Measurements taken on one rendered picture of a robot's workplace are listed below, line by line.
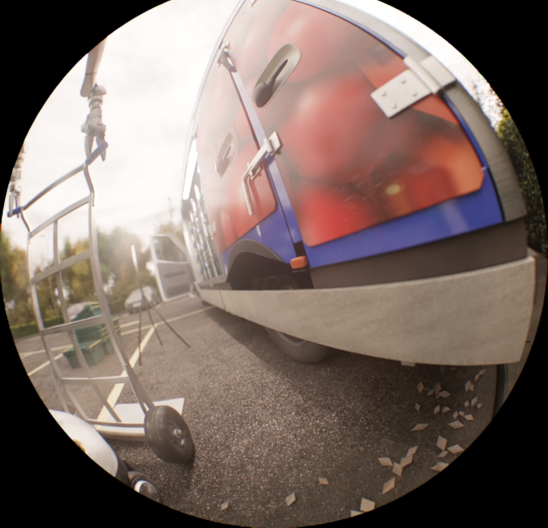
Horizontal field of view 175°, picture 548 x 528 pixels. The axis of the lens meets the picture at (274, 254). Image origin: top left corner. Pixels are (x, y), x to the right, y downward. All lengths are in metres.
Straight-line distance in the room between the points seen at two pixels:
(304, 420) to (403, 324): 0.55
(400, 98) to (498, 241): 0.30
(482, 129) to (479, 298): 0.28
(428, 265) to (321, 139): 0.37
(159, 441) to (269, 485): 0.35
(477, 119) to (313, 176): 0.40
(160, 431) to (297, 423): 0.49
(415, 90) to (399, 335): 0.50
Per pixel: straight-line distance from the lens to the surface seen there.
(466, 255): 0.38
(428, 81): 0.38
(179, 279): 4.84
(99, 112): 0.95
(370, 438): 0.71
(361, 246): 0.41
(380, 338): 0.49
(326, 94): 0.50
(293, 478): 0.69
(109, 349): 3.09
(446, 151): 0.36
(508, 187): 0.37
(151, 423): 0.73
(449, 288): 0.38
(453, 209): 0.35
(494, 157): 0.37
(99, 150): 0.83
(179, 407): 1.16
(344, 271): 0.48
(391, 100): 0.40
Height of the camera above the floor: 0.63
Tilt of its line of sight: 2 degrees up
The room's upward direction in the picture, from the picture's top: 17 degrees counter-clockwise
